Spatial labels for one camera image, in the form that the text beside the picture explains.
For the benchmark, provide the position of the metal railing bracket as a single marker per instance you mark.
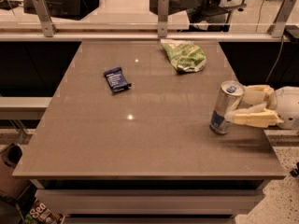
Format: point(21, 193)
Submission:
point(276, 29)
point(48, 28)
point(163, 6)

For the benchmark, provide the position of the green chip bag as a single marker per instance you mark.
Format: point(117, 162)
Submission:
point(185, 56)

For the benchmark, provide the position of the silver blue redbull can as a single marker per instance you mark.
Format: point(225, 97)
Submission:
point(229, 98)

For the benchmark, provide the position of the magazine on floor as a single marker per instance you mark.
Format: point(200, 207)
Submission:
point(39, 213)

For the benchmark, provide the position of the left metal railing bracket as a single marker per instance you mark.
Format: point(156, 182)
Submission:
point(48, 28)

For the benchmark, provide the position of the grey bench rail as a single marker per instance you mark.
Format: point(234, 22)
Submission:
point(23, 107)

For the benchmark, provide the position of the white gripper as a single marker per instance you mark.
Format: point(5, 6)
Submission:
point(289, 106)

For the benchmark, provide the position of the dark blue snack bar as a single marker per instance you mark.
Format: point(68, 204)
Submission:
point(116, 80)

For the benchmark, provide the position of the brown bin on floor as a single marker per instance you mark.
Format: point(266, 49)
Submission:
point(10, 186)

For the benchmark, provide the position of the middle metal railing bracket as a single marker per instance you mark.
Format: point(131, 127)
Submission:
point(163, 6)

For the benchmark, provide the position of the right metal railing bracket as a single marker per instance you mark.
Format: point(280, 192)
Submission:
point(276, 29)

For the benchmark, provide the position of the black office chair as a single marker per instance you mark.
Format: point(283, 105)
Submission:
point(215, 3)

